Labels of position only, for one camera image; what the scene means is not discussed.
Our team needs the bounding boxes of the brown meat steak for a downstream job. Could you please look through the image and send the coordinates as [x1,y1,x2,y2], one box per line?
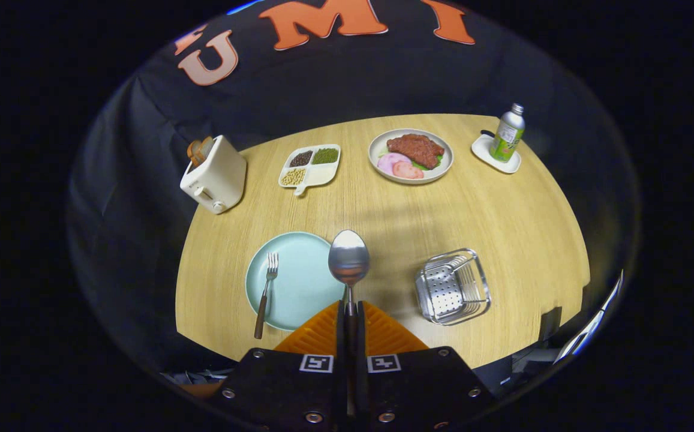
[386,133,445,170]

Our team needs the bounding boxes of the metal cutlery rack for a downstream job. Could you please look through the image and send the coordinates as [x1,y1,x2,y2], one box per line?
[414,248,492,326]

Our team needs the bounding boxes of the white round food plate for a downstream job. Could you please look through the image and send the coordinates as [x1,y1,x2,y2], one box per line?
[368,128,454,184]

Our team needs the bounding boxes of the light blue plate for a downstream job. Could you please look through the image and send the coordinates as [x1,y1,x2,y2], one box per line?
[245,232,347,332]

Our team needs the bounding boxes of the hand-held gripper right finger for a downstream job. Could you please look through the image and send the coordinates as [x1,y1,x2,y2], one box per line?
[356,300,496,432]

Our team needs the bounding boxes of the green label drink bottle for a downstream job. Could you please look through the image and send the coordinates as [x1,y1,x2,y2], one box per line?
[489,103,526,163]

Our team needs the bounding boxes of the silver spoon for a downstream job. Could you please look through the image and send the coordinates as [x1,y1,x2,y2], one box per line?
[328,229,371,418]

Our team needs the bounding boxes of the fork with brown handle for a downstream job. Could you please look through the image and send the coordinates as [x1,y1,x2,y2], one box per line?
[254,252,280,340]

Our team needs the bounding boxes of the white divided tray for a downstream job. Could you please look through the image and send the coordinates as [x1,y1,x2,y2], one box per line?
[278,143,342,197]

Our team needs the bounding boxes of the pink ham slice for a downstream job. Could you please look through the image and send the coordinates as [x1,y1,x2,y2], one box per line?
[392,161,425,180]
[377,152,410,176]

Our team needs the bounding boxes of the white toaster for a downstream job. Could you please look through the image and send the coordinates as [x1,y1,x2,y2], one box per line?
[179,135,248,215]

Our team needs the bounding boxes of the white coaster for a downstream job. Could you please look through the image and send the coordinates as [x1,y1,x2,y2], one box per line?
[471,130,522,175]

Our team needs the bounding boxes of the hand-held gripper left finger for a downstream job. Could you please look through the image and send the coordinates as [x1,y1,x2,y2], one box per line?
[209,300,348,432]

